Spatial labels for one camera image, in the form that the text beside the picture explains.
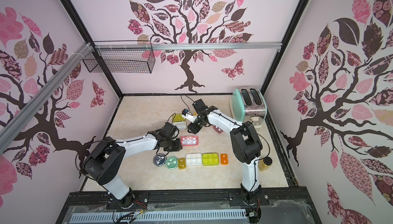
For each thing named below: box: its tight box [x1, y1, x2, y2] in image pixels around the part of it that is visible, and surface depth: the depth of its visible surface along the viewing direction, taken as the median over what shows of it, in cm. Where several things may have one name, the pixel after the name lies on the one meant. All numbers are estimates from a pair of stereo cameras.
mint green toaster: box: [229, 87, 268, 129], surface depth 94 cm
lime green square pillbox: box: [201, 152, 220, 167], surface depth 88 cm
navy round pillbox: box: [153, 152, 167, 167], surface depth 87 cm
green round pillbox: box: [164, 155, 179, 170], surface depth 87 cm
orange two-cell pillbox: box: [220, 153, 229, 166], surface depth 88 cm
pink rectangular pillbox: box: [180, 136, 199, 147], surface depth 96 cm
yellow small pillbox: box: [178, 157, 187, 170], surface depth 85 cm
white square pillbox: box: [185, 152, 203, 167], surface depth 87 cm
